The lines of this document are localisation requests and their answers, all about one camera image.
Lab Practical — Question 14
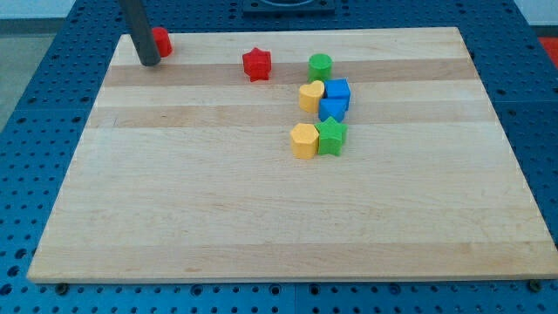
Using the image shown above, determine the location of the green star block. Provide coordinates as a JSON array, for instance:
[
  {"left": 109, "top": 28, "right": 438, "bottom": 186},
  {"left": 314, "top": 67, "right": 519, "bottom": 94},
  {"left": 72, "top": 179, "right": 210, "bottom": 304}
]
[{"left": 315, "top": 117, "right": 348, "bottom": 156}]

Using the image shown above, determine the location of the red star block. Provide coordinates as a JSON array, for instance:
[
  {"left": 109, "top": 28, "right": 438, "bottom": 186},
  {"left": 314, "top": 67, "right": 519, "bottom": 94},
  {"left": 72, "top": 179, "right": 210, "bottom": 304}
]
[{"left": 242, "top": 47, "right": 272, "bottom": 82}]

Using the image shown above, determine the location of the yellow hexagon block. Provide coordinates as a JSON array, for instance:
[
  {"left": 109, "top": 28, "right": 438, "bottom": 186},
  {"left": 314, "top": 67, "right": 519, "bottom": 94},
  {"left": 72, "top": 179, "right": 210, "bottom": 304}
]
[{"left": 289, "top": 123, "right": 319, "bottom": 160}]

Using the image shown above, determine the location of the light wooden board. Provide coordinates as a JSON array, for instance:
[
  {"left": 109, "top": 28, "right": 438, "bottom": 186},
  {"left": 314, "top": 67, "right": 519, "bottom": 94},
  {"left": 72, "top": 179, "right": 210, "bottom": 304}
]
[{"left": 28, "top": 27, "right": 557, "bottom": 283}]

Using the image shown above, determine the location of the yellow heart block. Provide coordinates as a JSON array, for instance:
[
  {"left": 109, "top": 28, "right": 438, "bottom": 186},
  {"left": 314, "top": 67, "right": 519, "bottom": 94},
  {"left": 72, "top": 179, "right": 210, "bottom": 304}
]
[{"left": 299, "top": 80, "right": 325, "bottom": 113}]

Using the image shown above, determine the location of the blue triangle block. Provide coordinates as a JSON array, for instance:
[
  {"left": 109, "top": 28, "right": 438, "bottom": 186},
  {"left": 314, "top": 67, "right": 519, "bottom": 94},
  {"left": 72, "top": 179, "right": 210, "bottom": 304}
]
[{"left": 318, "top": 98, "right": 349, "bottom": 122}]

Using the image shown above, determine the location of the blue cube block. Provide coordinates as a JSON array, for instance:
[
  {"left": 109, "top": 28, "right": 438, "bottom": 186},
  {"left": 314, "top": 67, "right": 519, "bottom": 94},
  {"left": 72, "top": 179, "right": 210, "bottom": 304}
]
[{"left": 324, "top": 78, "right": 351, "bottom": 111}]

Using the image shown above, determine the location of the green cylinder block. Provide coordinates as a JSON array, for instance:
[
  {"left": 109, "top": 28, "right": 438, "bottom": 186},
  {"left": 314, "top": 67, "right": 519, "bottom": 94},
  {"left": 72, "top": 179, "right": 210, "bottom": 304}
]
[{"left": 308, "top": 53, "right": 333, "bottom": 82}]

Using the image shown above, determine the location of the red cylinder block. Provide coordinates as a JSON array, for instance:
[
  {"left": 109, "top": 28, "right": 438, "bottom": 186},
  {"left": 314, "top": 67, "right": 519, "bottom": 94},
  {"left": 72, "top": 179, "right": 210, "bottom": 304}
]
[{"left": 152, "top": 27, "right": 173, "bottom": 58}]

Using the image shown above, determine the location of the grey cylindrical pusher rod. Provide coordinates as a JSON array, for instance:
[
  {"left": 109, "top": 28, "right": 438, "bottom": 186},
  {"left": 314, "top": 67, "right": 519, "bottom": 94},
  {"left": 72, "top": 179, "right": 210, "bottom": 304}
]
[{"left": 118, "top": 0, "right": 161, "bottom": 66}]

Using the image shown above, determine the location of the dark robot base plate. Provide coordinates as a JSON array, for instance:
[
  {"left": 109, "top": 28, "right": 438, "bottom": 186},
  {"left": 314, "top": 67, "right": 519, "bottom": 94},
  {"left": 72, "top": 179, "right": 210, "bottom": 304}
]
[{"left": 242, "top": 0, "right": 336, "bottom": 16}]

